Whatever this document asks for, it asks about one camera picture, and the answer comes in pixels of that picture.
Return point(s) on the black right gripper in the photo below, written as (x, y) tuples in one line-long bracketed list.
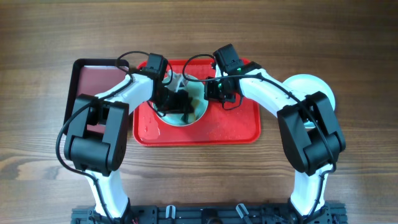
[(212, 94)]

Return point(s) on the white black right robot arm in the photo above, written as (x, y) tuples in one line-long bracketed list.
[(311, 136)]

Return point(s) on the green yellow sponge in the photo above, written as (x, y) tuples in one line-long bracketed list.
[(189, 117)]

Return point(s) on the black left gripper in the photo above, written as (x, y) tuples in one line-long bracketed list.
[(185, 99)]

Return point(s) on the light green plate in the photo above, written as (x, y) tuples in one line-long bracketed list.
[(310, 84), (194, 89)]

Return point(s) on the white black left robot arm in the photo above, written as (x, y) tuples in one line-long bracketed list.
[(96, 136)]

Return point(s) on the black water tray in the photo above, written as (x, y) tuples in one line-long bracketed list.
[(91, 76)]

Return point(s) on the red serving tray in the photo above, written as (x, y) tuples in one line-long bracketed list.
[(217, 126)]

